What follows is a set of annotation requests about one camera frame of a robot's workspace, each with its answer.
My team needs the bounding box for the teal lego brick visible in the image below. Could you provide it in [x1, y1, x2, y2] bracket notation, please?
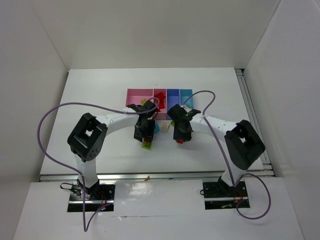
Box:
[153, 123, 160, 134]

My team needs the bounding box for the small green lego brick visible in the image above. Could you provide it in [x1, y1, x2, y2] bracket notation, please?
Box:
[141, 141, 152, 150]

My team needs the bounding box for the beige lego brick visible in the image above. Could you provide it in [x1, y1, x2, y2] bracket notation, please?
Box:
[161, 122, 170, 132]

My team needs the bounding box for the long red lego brick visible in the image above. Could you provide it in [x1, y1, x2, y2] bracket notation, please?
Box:
[157, 99, 166, 112]

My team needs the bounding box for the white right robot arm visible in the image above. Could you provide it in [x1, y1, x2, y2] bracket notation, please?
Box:
[167, 104, 266, 194]

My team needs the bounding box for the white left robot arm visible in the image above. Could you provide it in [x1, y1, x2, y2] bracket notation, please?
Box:
[67, 100, 157, 199]

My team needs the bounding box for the small pink container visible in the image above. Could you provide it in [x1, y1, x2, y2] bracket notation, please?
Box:
[153, 88, 168, 120]

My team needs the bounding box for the large pink container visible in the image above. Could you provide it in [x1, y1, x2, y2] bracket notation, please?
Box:
[123, 88, 154, 113]

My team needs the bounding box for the light blue container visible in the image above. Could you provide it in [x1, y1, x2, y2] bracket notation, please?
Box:
[180, 89, 194, 109]

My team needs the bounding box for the dark blue container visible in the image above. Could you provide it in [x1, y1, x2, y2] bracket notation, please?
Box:
[166, 89, 181, 111]

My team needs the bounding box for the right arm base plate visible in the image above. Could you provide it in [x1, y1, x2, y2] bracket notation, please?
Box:
[199, 181, 250, 210]

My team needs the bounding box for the aluminium side rail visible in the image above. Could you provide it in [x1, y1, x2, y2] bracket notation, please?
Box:
[234, 68, 273, 171]

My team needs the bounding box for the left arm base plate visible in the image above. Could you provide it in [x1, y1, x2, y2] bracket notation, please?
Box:
[60, 183, 116, 213]

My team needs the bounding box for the aluminium front rail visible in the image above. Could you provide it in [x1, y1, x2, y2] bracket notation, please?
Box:
[38, 170, 276, 183]

